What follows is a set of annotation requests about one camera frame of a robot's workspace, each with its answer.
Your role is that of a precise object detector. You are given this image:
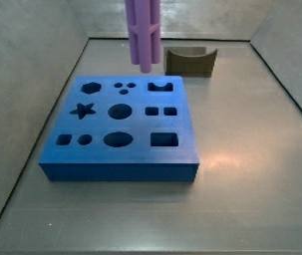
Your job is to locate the purple three-prong peg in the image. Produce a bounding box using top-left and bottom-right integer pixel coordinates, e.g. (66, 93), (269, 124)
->
(126, 0), (161, 73)

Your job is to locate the blue shape-sorting block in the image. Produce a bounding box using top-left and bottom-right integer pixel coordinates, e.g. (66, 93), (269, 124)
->
(39, 76), (200, 181)

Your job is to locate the dark olive arch block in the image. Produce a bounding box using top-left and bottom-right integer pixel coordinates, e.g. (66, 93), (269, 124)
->
(164, 47), (219, 78)

